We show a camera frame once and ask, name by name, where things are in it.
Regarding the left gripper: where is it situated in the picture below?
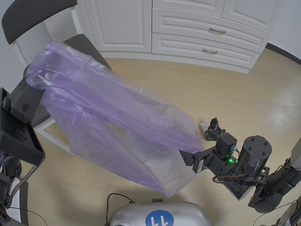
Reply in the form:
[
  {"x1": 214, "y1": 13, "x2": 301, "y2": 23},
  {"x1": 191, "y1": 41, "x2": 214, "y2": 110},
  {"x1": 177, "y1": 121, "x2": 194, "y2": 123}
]
[{"x1": 0, "y1": 65, "x2": 46, "y2": 167}]

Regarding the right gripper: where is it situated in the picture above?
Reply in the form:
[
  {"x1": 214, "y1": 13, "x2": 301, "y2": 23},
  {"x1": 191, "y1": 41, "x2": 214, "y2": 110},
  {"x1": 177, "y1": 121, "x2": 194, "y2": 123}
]
[{"x1": 178, "y1": 147, "x2": 237, "y2": 176}]

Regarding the black plastic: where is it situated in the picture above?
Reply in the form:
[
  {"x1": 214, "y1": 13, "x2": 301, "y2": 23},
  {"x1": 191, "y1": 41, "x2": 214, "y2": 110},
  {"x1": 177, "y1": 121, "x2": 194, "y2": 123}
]
[{"x1": 205, "y1": 118, "x2": 227, "y2": 141}]

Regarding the purple plastic bag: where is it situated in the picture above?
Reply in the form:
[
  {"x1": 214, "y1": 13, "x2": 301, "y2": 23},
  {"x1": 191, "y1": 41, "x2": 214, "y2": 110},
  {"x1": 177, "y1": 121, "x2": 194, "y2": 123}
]
[{"x1": 25, "y1": 38, "x2": 205, "y2": 198}]

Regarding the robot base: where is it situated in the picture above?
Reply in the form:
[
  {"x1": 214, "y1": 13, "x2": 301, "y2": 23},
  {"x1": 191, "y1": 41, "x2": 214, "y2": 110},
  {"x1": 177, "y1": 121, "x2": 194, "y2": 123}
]
[{"x1": 111, "y1": 198, "x2": 213, "y2": 226}]

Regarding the white chair with grey seat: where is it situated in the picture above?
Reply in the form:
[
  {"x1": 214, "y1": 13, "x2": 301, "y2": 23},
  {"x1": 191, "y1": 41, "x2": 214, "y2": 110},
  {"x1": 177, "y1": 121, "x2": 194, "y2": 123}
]
[{"x1": 2, "y1": 0, "x2": 113, "y2": 153}]

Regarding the white wardrobe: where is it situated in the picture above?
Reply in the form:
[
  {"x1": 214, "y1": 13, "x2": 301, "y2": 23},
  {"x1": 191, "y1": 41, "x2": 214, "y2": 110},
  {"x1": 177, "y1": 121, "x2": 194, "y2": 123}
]
[{"x1": 75, "y1": 0, "x2": 286, "y2": 74}]

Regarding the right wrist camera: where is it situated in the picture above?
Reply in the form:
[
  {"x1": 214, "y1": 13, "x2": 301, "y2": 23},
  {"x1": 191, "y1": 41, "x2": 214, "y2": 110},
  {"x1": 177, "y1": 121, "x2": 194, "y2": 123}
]
[{"x1": 207, "y1": 129, "x2": 238, "y2": 161}]

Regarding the black cable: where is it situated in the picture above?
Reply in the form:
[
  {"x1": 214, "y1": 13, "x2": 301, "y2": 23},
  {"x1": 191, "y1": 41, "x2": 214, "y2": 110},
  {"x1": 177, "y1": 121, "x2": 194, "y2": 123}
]
[
  {"x1": 254, "y1": 196, "x2": 301, "y2": 226},
  {"x1": 106, "y1": 193, "x2": 135, "y2": 226},
  {"x1": 9, "y1": 207, "x2": 47, "y2": 226}
]

